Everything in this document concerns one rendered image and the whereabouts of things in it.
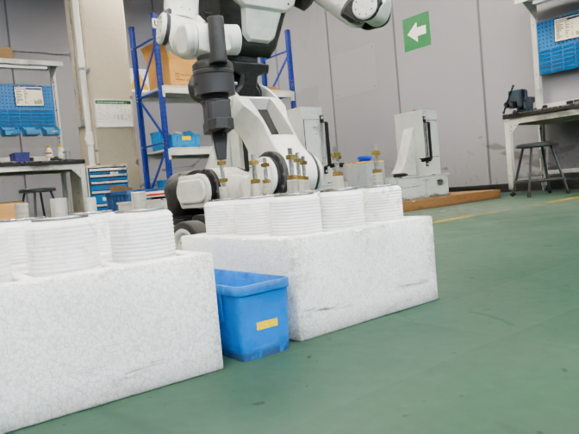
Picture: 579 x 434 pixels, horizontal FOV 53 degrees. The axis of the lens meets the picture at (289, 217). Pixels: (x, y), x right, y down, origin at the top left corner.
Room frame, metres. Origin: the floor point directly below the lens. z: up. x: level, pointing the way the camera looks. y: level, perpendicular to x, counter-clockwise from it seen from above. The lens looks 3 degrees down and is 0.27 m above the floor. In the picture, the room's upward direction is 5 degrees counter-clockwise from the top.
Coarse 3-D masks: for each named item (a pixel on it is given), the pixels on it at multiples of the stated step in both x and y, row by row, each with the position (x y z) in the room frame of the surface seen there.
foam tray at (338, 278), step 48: (192, 240) 1.24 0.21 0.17; (240, 240) 1.10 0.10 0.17; (288, 240) 0.99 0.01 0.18; (336, 240) 1.04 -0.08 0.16; (384, 240) 1.13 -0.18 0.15; (432, 240) 1.22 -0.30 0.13; (288, 288) 1.00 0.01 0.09; (336, 288) 1.04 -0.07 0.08; (384, 288) 1.12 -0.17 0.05; (432, 288) 1.21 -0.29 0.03
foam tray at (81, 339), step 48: (0, 288) 0.70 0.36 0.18; (48, 288) 0.73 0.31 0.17; (96, 288) 0.76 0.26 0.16; (144, 288) 0.80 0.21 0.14; (192, 288) 0.85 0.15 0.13; (0, 336) 0.69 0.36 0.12; (48, 336) 0.72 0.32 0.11; (96, 336) 0.76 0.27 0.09; (144, 336) 0.80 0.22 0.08; (192, 336) 0.84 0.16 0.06; (0, 384) 0.69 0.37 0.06; (48, 384) 0.72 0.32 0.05; (96, 384) 0.76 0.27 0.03; (144, 384) 0.79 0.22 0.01; (0, 432) 0.68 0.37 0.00
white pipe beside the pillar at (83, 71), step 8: (72, 0) 7.05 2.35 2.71; (72, 8) 7.06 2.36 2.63; (80, 32) 7.06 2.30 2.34; (80, 40) 7.05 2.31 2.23; (80, 48) 7.05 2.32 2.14; (80, 56) 7.04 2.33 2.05; (80, 64) 7.04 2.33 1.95; (80, 72) 7.05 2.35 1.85; (88, 72) 7.15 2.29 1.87; (80, 80) 7.06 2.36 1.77; (88, 104) 7.06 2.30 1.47; (88, 112) 7.05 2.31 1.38; (88, 120) 7.05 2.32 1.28; (88, 128) 7.04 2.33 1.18; (88, 136) 7.02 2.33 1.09; (88, 144) 7.03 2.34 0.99; (88, 152) 7.06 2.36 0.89
